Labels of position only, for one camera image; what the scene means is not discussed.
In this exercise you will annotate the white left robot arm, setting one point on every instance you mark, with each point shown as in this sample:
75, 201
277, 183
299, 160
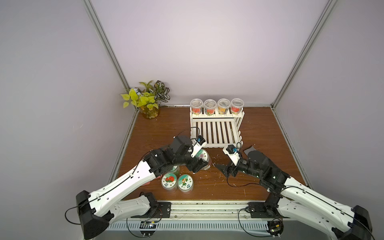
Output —
98, 209

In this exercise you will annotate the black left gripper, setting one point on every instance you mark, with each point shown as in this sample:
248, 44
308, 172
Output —
198, 166

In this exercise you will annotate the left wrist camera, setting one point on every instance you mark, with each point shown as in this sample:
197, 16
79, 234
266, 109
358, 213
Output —
199, 144

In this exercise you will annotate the aluminium front rail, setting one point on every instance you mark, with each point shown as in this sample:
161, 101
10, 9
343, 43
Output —
210, 207

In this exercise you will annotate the jar with orange flower lid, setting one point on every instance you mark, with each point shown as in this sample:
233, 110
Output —
185, 184

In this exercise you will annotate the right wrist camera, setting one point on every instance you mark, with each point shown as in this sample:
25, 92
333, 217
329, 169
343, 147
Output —
233, 153

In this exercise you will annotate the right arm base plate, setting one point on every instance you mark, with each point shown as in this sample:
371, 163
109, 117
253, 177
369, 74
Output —
260, 210

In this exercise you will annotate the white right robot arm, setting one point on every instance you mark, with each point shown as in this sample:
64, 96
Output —
294, 200

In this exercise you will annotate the clear seed container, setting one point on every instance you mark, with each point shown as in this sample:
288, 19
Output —
223, 106
237, 106
210, 107

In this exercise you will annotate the jar with strawberry lid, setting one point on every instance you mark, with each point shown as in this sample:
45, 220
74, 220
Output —
169, 182

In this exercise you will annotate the clear container red seeds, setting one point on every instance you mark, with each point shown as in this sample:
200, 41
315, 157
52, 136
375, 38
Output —
196, 106

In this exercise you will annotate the left controller board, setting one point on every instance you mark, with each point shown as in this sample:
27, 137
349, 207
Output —
148, 228

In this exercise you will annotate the black blue garden glove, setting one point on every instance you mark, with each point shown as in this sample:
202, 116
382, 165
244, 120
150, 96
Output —
248, 150

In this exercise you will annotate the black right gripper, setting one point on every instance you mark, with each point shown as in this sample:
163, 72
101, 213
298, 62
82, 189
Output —
231, 169

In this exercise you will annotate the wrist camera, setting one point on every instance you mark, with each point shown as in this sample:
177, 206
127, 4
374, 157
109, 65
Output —
199, 144
233, 153

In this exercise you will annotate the green potted plant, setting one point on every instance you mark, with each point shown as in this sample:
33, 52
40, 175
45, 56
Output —
148, 100

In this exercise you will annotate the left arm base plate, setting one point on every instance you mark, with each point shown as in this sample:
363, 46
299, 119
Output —
163, 210

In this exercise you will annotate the white wooden slatted shelf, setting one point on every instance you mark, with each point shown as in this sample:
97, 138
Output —
218, 130

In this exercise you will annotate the controller board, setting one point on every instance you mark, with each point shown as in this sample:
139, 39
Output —
275, 227
148, 228

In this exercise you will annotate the jar with tree lid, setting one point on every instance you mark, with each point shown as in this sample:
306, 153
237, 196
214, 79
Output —
175, 170

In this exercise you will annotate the right controller board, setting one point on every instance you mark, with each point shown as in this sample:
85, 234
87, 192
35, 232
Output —
275, 227

